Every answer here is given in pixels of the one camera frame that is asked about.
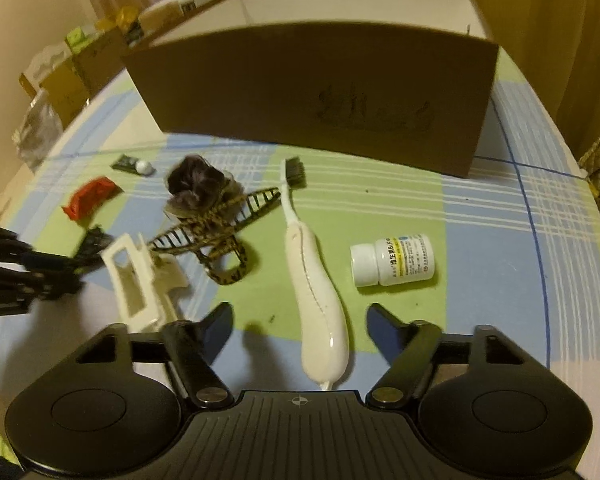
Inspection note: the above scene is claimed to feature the white electric toothbrush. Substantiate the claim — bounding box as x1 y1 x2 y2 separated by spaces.
279 157 350 391

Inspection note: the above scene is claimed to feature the brown cardboard boxes pile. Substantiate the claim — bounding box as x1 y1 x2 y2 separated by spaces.
11 6 146 172

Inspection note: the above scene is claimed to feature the checkered plastic tablecloth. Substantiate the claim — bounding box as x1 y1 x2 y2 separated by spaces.
0 51 600 479

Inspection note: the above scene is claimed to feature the dark purple velvet scrunchie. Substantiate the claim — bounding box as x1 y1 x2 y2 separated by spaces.
163 154 244 218

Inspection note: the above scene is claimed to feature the white medicine bottle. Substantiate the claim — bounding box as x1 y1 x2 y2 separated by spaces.
350 234 436 288

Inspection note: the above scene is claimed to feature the brown wooden door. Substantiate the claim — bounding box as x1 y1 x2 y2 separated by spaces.
475 0 600 156

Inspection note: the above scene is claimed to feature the leopard print hair claw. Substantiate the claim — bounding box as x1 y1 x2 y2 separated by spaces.
146 186 280 285

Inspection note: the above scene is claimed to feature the white product carton box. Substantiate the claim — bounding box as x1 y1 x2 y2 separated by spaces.
138 0 212 34

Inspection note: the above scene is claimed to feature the large brown cardboard box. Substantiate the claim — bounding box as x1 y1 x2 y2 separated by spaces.
124 0 498 177

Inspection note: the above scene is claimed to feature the red snack packet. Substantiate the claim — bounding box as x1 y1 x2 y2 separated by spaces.
61 177 122 221

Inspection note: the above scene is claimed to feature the dark green sachet packet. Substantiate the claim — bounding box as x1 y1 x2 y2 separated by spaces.
111 155 156 177

